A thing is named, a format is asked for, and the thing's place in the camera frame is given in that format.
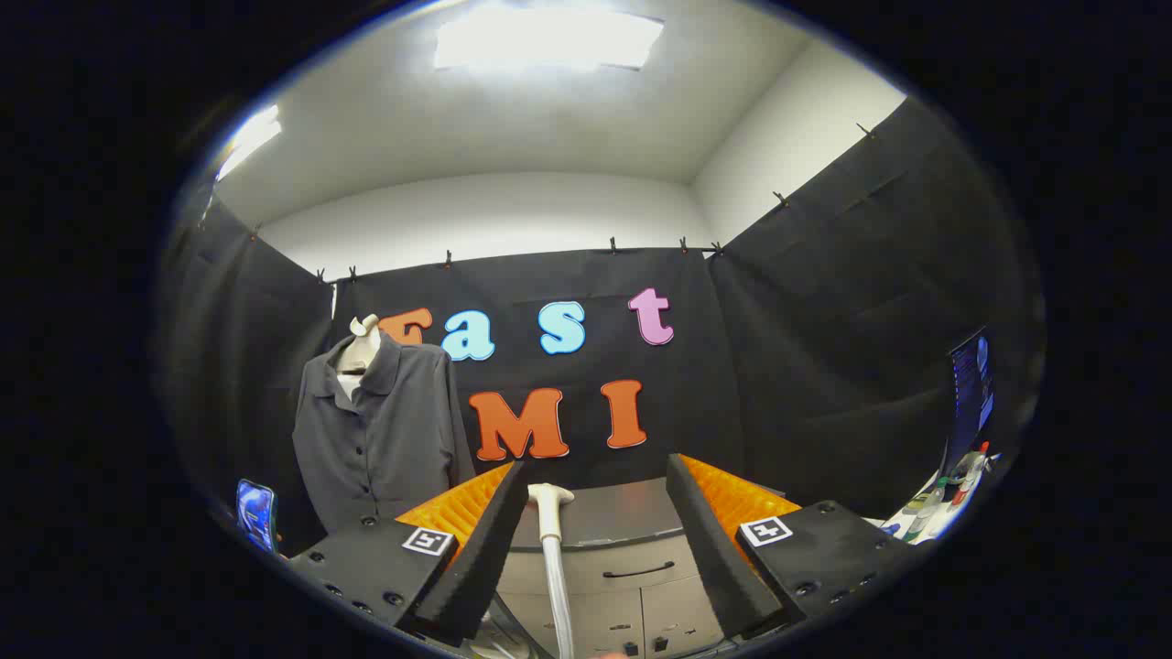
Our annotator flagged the white garment steamer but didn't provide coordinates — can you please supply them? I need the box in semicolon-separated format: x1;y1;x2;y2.
526;482;578;659

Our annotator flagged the dark grey button shirt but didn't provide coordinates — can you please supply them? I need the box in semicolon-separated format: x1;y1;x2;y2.
292;331;477;536

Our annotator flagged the small ceiling light panel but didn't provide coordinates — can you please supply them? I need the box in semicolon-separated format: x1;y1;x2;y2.
217;103;283;181

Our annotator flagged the black backdrop cloth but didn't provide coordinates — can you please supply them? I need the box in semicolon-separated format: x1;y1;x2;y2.
156;96;1045;559

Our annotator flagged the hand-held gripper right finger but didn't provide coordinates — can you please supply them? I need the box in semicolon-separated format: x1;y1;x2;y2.
666;453;917;642

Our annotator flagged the grey cabinet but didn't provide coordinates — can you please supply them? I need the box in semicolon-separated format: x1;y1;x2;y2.
494;476;798;659

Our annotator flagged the smartphone with blue screen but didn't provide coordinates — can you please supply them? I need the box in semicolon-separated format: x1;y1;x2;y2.
235;479;278;553

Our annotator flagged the dark monitor screen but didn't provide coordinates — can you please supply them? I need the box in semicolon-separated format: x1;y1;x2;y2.
943;329;996;477

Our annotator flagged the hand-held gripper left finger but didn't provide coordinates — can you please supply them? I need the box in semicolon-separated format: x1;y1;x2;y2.
287;460;530;647

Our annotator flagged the cream plastic hanger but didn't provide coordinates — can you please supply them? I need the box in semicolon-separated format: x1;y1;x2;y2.
335;314;384;402

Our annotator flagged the cluttered white side table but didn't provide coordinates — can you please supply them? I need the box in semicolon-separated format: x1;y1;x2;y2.
879;442;1004;546

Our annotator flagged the large ceiling light panel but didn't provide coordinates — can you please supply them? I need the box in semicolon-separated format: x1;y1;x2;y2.
433;7;665;72

